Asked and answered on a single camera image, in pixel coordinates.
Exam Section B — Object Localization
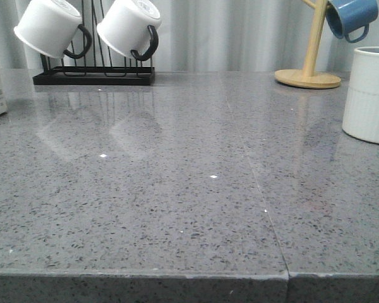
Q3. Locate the white ribbed cup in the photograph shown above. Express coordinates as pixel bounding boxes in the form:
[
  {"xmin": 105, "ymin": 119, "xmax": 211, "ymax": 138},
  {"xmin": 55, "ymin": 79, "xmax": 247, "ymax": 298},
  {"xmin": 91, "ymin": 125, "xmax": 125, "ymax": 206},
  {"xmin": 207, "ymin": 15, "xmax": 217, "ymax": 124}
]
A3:
[{"xmin": 342, "ymin": 47, "xmax": 379, "ymax": 144}]

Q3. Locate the right white hanging mug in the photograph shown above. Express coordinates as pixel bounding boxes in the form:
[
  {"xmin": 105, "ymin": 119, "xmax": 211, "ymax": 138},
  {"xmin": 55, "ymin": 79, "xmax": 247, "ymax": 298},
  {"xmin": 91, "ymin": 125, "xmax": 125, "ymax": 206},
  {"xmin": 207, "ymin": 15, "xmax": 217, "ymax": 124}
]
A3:
[{"xmin": 97, "ymin": 0, "xmax": 162, "ymax": 61}]

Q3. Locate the white hanging mug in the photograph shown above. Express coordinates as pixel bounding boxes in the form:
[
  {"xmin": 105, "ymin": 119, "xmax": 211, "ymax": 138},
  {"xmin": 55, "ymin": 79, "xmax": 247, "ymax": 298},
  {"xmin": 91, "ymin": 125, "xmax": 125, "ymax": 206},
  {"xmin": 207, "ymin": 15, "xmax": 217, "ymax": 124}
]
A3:
[
  {"xmin": 14, "ymin": 0, "xmax": 92, "ymax": 59},
  {"xmin": 97, "ymin": 0, "xmax": 162, "ymax": 61}
]

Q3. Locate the wooden mug tree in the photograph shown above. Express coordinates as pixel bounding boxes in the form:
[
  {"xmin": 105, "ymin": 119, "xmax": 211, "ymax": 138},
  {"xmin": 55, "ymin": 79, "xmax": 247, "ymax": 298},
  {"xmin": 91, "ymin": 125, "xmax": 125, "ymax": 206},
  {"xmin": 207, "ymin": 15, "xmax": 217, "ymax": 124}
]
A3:
[{"xmin": 274, "ymin": 0, "xmax": 341, "ymax": 89}]

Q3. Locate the left white hanging mug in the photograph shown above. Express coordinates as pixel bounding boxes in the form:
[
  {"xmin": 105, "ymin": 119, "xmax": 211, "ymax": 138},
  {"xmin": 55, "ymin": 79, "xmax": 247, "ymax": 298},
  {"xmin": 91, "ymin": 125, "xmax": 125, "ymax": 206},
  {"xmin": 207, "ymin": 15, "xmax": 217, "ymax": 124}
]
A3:
[{"xmin": 14, "ymin": 0, "xmax": 92, "ymax": 59}]

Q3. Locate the blue hanging mug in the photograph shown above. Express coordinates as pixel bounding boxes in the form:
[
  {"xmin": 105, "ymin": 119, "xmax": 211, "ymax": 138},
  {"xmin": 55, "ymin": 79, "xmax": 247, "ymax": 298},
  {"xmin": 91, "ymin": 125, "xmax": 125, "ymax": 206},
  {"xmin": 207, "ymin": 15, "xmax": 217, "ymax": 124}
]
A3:
[{"xmin": 325, "ymin": 0, "xmax": 379, "ymax": 44}]

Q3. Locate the black wire mug rack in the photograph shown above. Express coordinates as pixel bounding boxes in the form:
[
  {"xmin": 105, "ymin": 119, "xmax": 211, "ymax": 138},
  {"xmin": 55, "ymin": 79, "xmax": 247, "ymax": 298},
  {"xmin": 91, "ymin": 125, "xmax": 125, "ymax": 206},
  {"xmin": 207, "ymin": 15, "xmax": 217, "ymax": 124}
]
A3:
[{"xmin": 33, "ymin": 1, "xmax": 155, "ymax": 85}]

